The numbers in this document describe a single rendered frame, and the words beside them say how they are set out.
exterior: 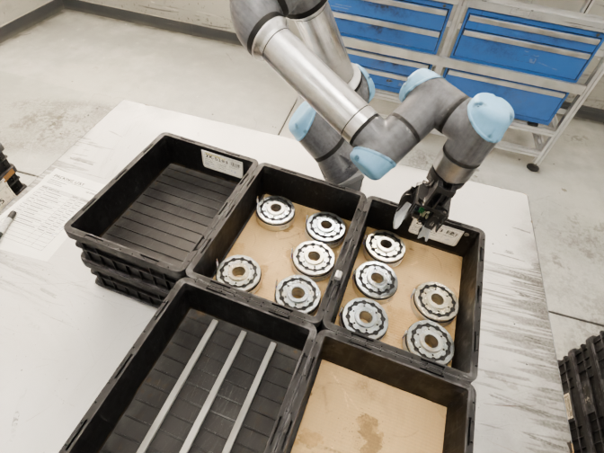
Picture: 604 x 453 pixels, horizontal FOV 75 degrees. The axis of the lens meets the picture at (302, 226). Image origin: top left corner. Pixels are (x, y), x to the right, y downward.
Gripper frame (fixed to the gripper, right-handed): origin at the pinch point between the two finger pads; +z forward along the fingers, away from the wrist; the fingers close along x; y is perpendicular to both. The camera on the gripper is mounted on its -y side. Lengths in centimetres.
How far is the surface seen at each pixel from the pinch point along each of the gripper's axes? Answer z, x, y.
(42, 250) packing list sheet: 36, -87, 26
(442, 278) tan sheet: 9.9, 13.8, 1.9
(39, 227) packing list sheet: 37, -94, 20
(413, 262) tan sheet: 10.9, 6.0, 0.2
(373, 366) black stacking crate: 6.5, 1.1, 32.7
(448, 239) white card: 5.5, 12.0, -7.0
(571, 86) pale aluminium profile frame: 24, 79, -180
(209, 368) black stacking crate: 16, -28, 43
